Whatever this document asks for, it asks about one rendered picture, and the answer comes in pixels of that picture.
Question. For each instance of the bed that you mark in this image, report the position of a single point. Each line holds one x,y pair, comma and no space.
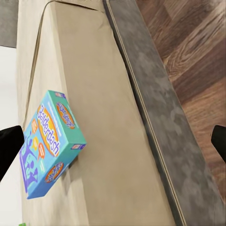
142,165

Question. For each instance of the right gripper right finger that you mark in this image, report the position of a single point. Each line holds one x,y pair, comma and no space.
218,139

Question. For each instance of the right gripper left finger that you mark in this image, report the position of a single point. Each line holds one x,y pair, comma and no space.
11,141

